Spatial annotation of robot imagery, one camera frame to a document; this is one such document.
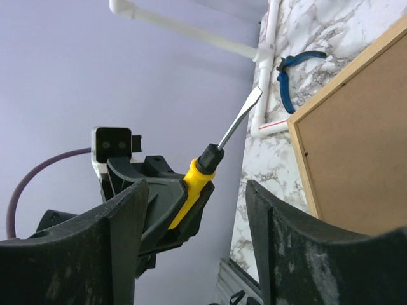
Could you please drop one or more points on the wooden picture frame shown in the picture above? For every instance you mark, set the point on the wooden picture frame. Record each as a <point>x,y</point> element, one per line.
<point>349,140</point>

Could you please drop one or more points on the blue handled pliers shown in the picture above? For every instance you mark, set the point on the blue handled pliers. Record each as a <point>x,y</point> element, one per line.
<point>283,77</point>

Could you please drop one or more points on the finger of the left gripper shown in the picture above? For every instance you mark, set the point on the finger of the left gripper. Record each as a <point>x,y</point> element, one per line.
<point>174,238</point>

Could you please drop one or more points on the small yellow screwdriver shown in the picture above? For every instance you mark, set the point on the small yellow screwdriver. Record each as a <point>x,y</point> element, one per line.
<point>202,169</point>

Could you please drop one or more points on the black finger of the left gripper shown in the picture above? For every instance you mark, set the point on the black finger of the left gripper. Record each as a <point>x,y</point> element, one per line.
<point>166,193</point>

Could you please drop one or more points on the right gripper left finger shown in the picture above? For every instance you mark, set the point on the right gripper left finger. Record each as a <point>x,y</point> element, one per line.
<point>89,259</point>

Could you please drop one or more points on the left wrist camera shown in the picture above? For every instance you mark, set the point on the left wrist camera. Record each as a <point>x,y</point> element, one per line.
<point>112,142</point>

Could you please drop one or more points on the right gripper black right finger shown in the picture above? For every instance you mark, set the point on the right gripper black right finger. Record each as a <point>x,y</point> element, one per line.
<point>303,260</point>

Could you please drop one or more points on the white PVC pipe rack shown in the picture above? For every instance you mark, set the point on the white PVC pipe rack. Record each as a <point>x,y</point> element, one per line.
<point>263,55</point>

